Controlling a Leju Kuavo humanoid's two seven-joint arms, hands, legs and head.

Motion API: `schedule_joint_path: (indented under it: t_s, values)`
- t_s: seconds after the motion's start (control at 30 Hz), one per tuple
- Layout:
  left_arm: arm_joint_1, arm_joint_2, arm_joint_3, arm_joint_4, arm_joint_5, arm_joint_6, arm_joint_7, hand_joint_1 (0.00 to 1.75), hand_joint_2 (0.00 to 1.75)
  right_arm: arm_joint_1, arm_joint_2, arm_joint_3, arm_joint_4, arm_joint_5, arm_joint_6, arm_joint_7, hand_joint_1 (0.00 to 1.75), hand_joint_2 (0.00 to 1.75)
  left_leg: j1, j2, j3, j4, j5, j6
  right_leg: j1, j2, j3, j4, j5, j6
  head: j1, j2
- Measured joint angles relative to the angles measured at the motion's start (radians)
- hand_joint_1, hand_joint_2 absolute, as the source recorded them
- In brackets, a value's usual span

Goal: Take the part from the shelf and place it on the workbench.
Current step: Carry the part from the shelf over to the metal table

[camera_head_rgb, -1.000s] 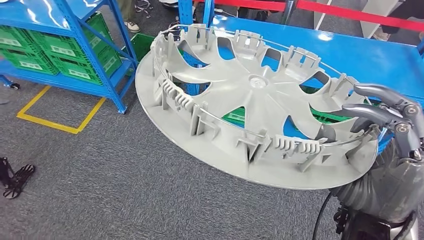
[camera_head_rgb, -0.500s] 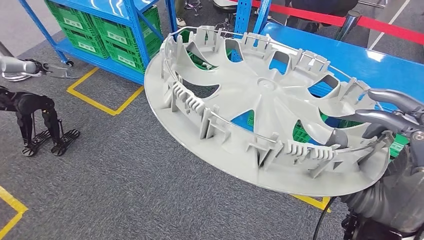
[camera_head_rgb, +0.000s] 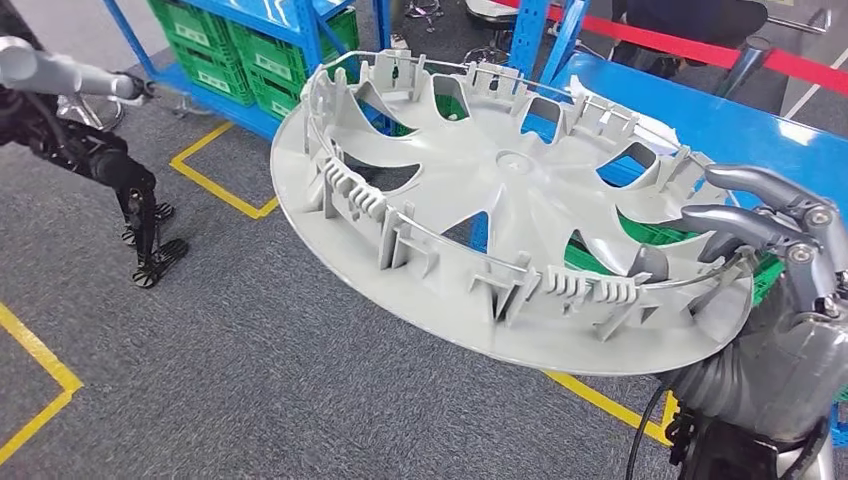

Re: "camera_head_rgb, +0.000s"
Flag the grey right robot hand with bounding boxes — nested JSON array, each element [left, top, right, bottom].
[[625, 164, 848, 443]]

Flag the grey plastic wheel hubcap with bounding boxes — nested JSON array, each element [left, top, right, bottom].
[[270, 49, 757, 378]]

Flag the blue metal shelf rack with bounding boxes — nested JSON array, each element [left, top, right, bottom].
[[466, 0, 848, 448], [102, 0, 478, 144]]

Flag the green folding plastic crate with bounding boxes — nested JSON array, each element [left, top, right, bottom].
[[563, 213, 786, 307], [227, 5, 362, 87], [170, 40, 258, 109], [246, 62, 319, 122], [146, 0, 233, 54]]

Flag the yellow floor tape outline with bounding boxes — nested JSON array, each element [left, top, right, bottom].
[[168, 121, 281, 221], [0, 303, 85, 465], [543, 369, 680, 448]]

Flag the person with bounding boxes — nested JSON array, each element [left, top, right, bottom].
[[609, 0, 770, 49]]

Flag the black swivel stool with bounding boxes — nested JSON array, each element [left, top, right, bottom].
[[462, 0, 519, 68]]

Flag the black humanoid robot legs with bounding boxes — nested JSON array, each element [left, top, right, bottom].
[[0, 82, 190, 291]]

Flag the chrome stool base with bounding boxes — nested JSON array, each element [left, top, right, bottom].
[[56, 92, 127, 134]]

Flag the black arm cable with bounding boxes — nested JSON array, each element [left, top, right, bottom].
[[624, 384, 667, 480]]

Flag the chrome stanchion post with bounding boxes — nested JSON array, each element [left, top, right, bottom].
[[715, 36, 773, 101]]

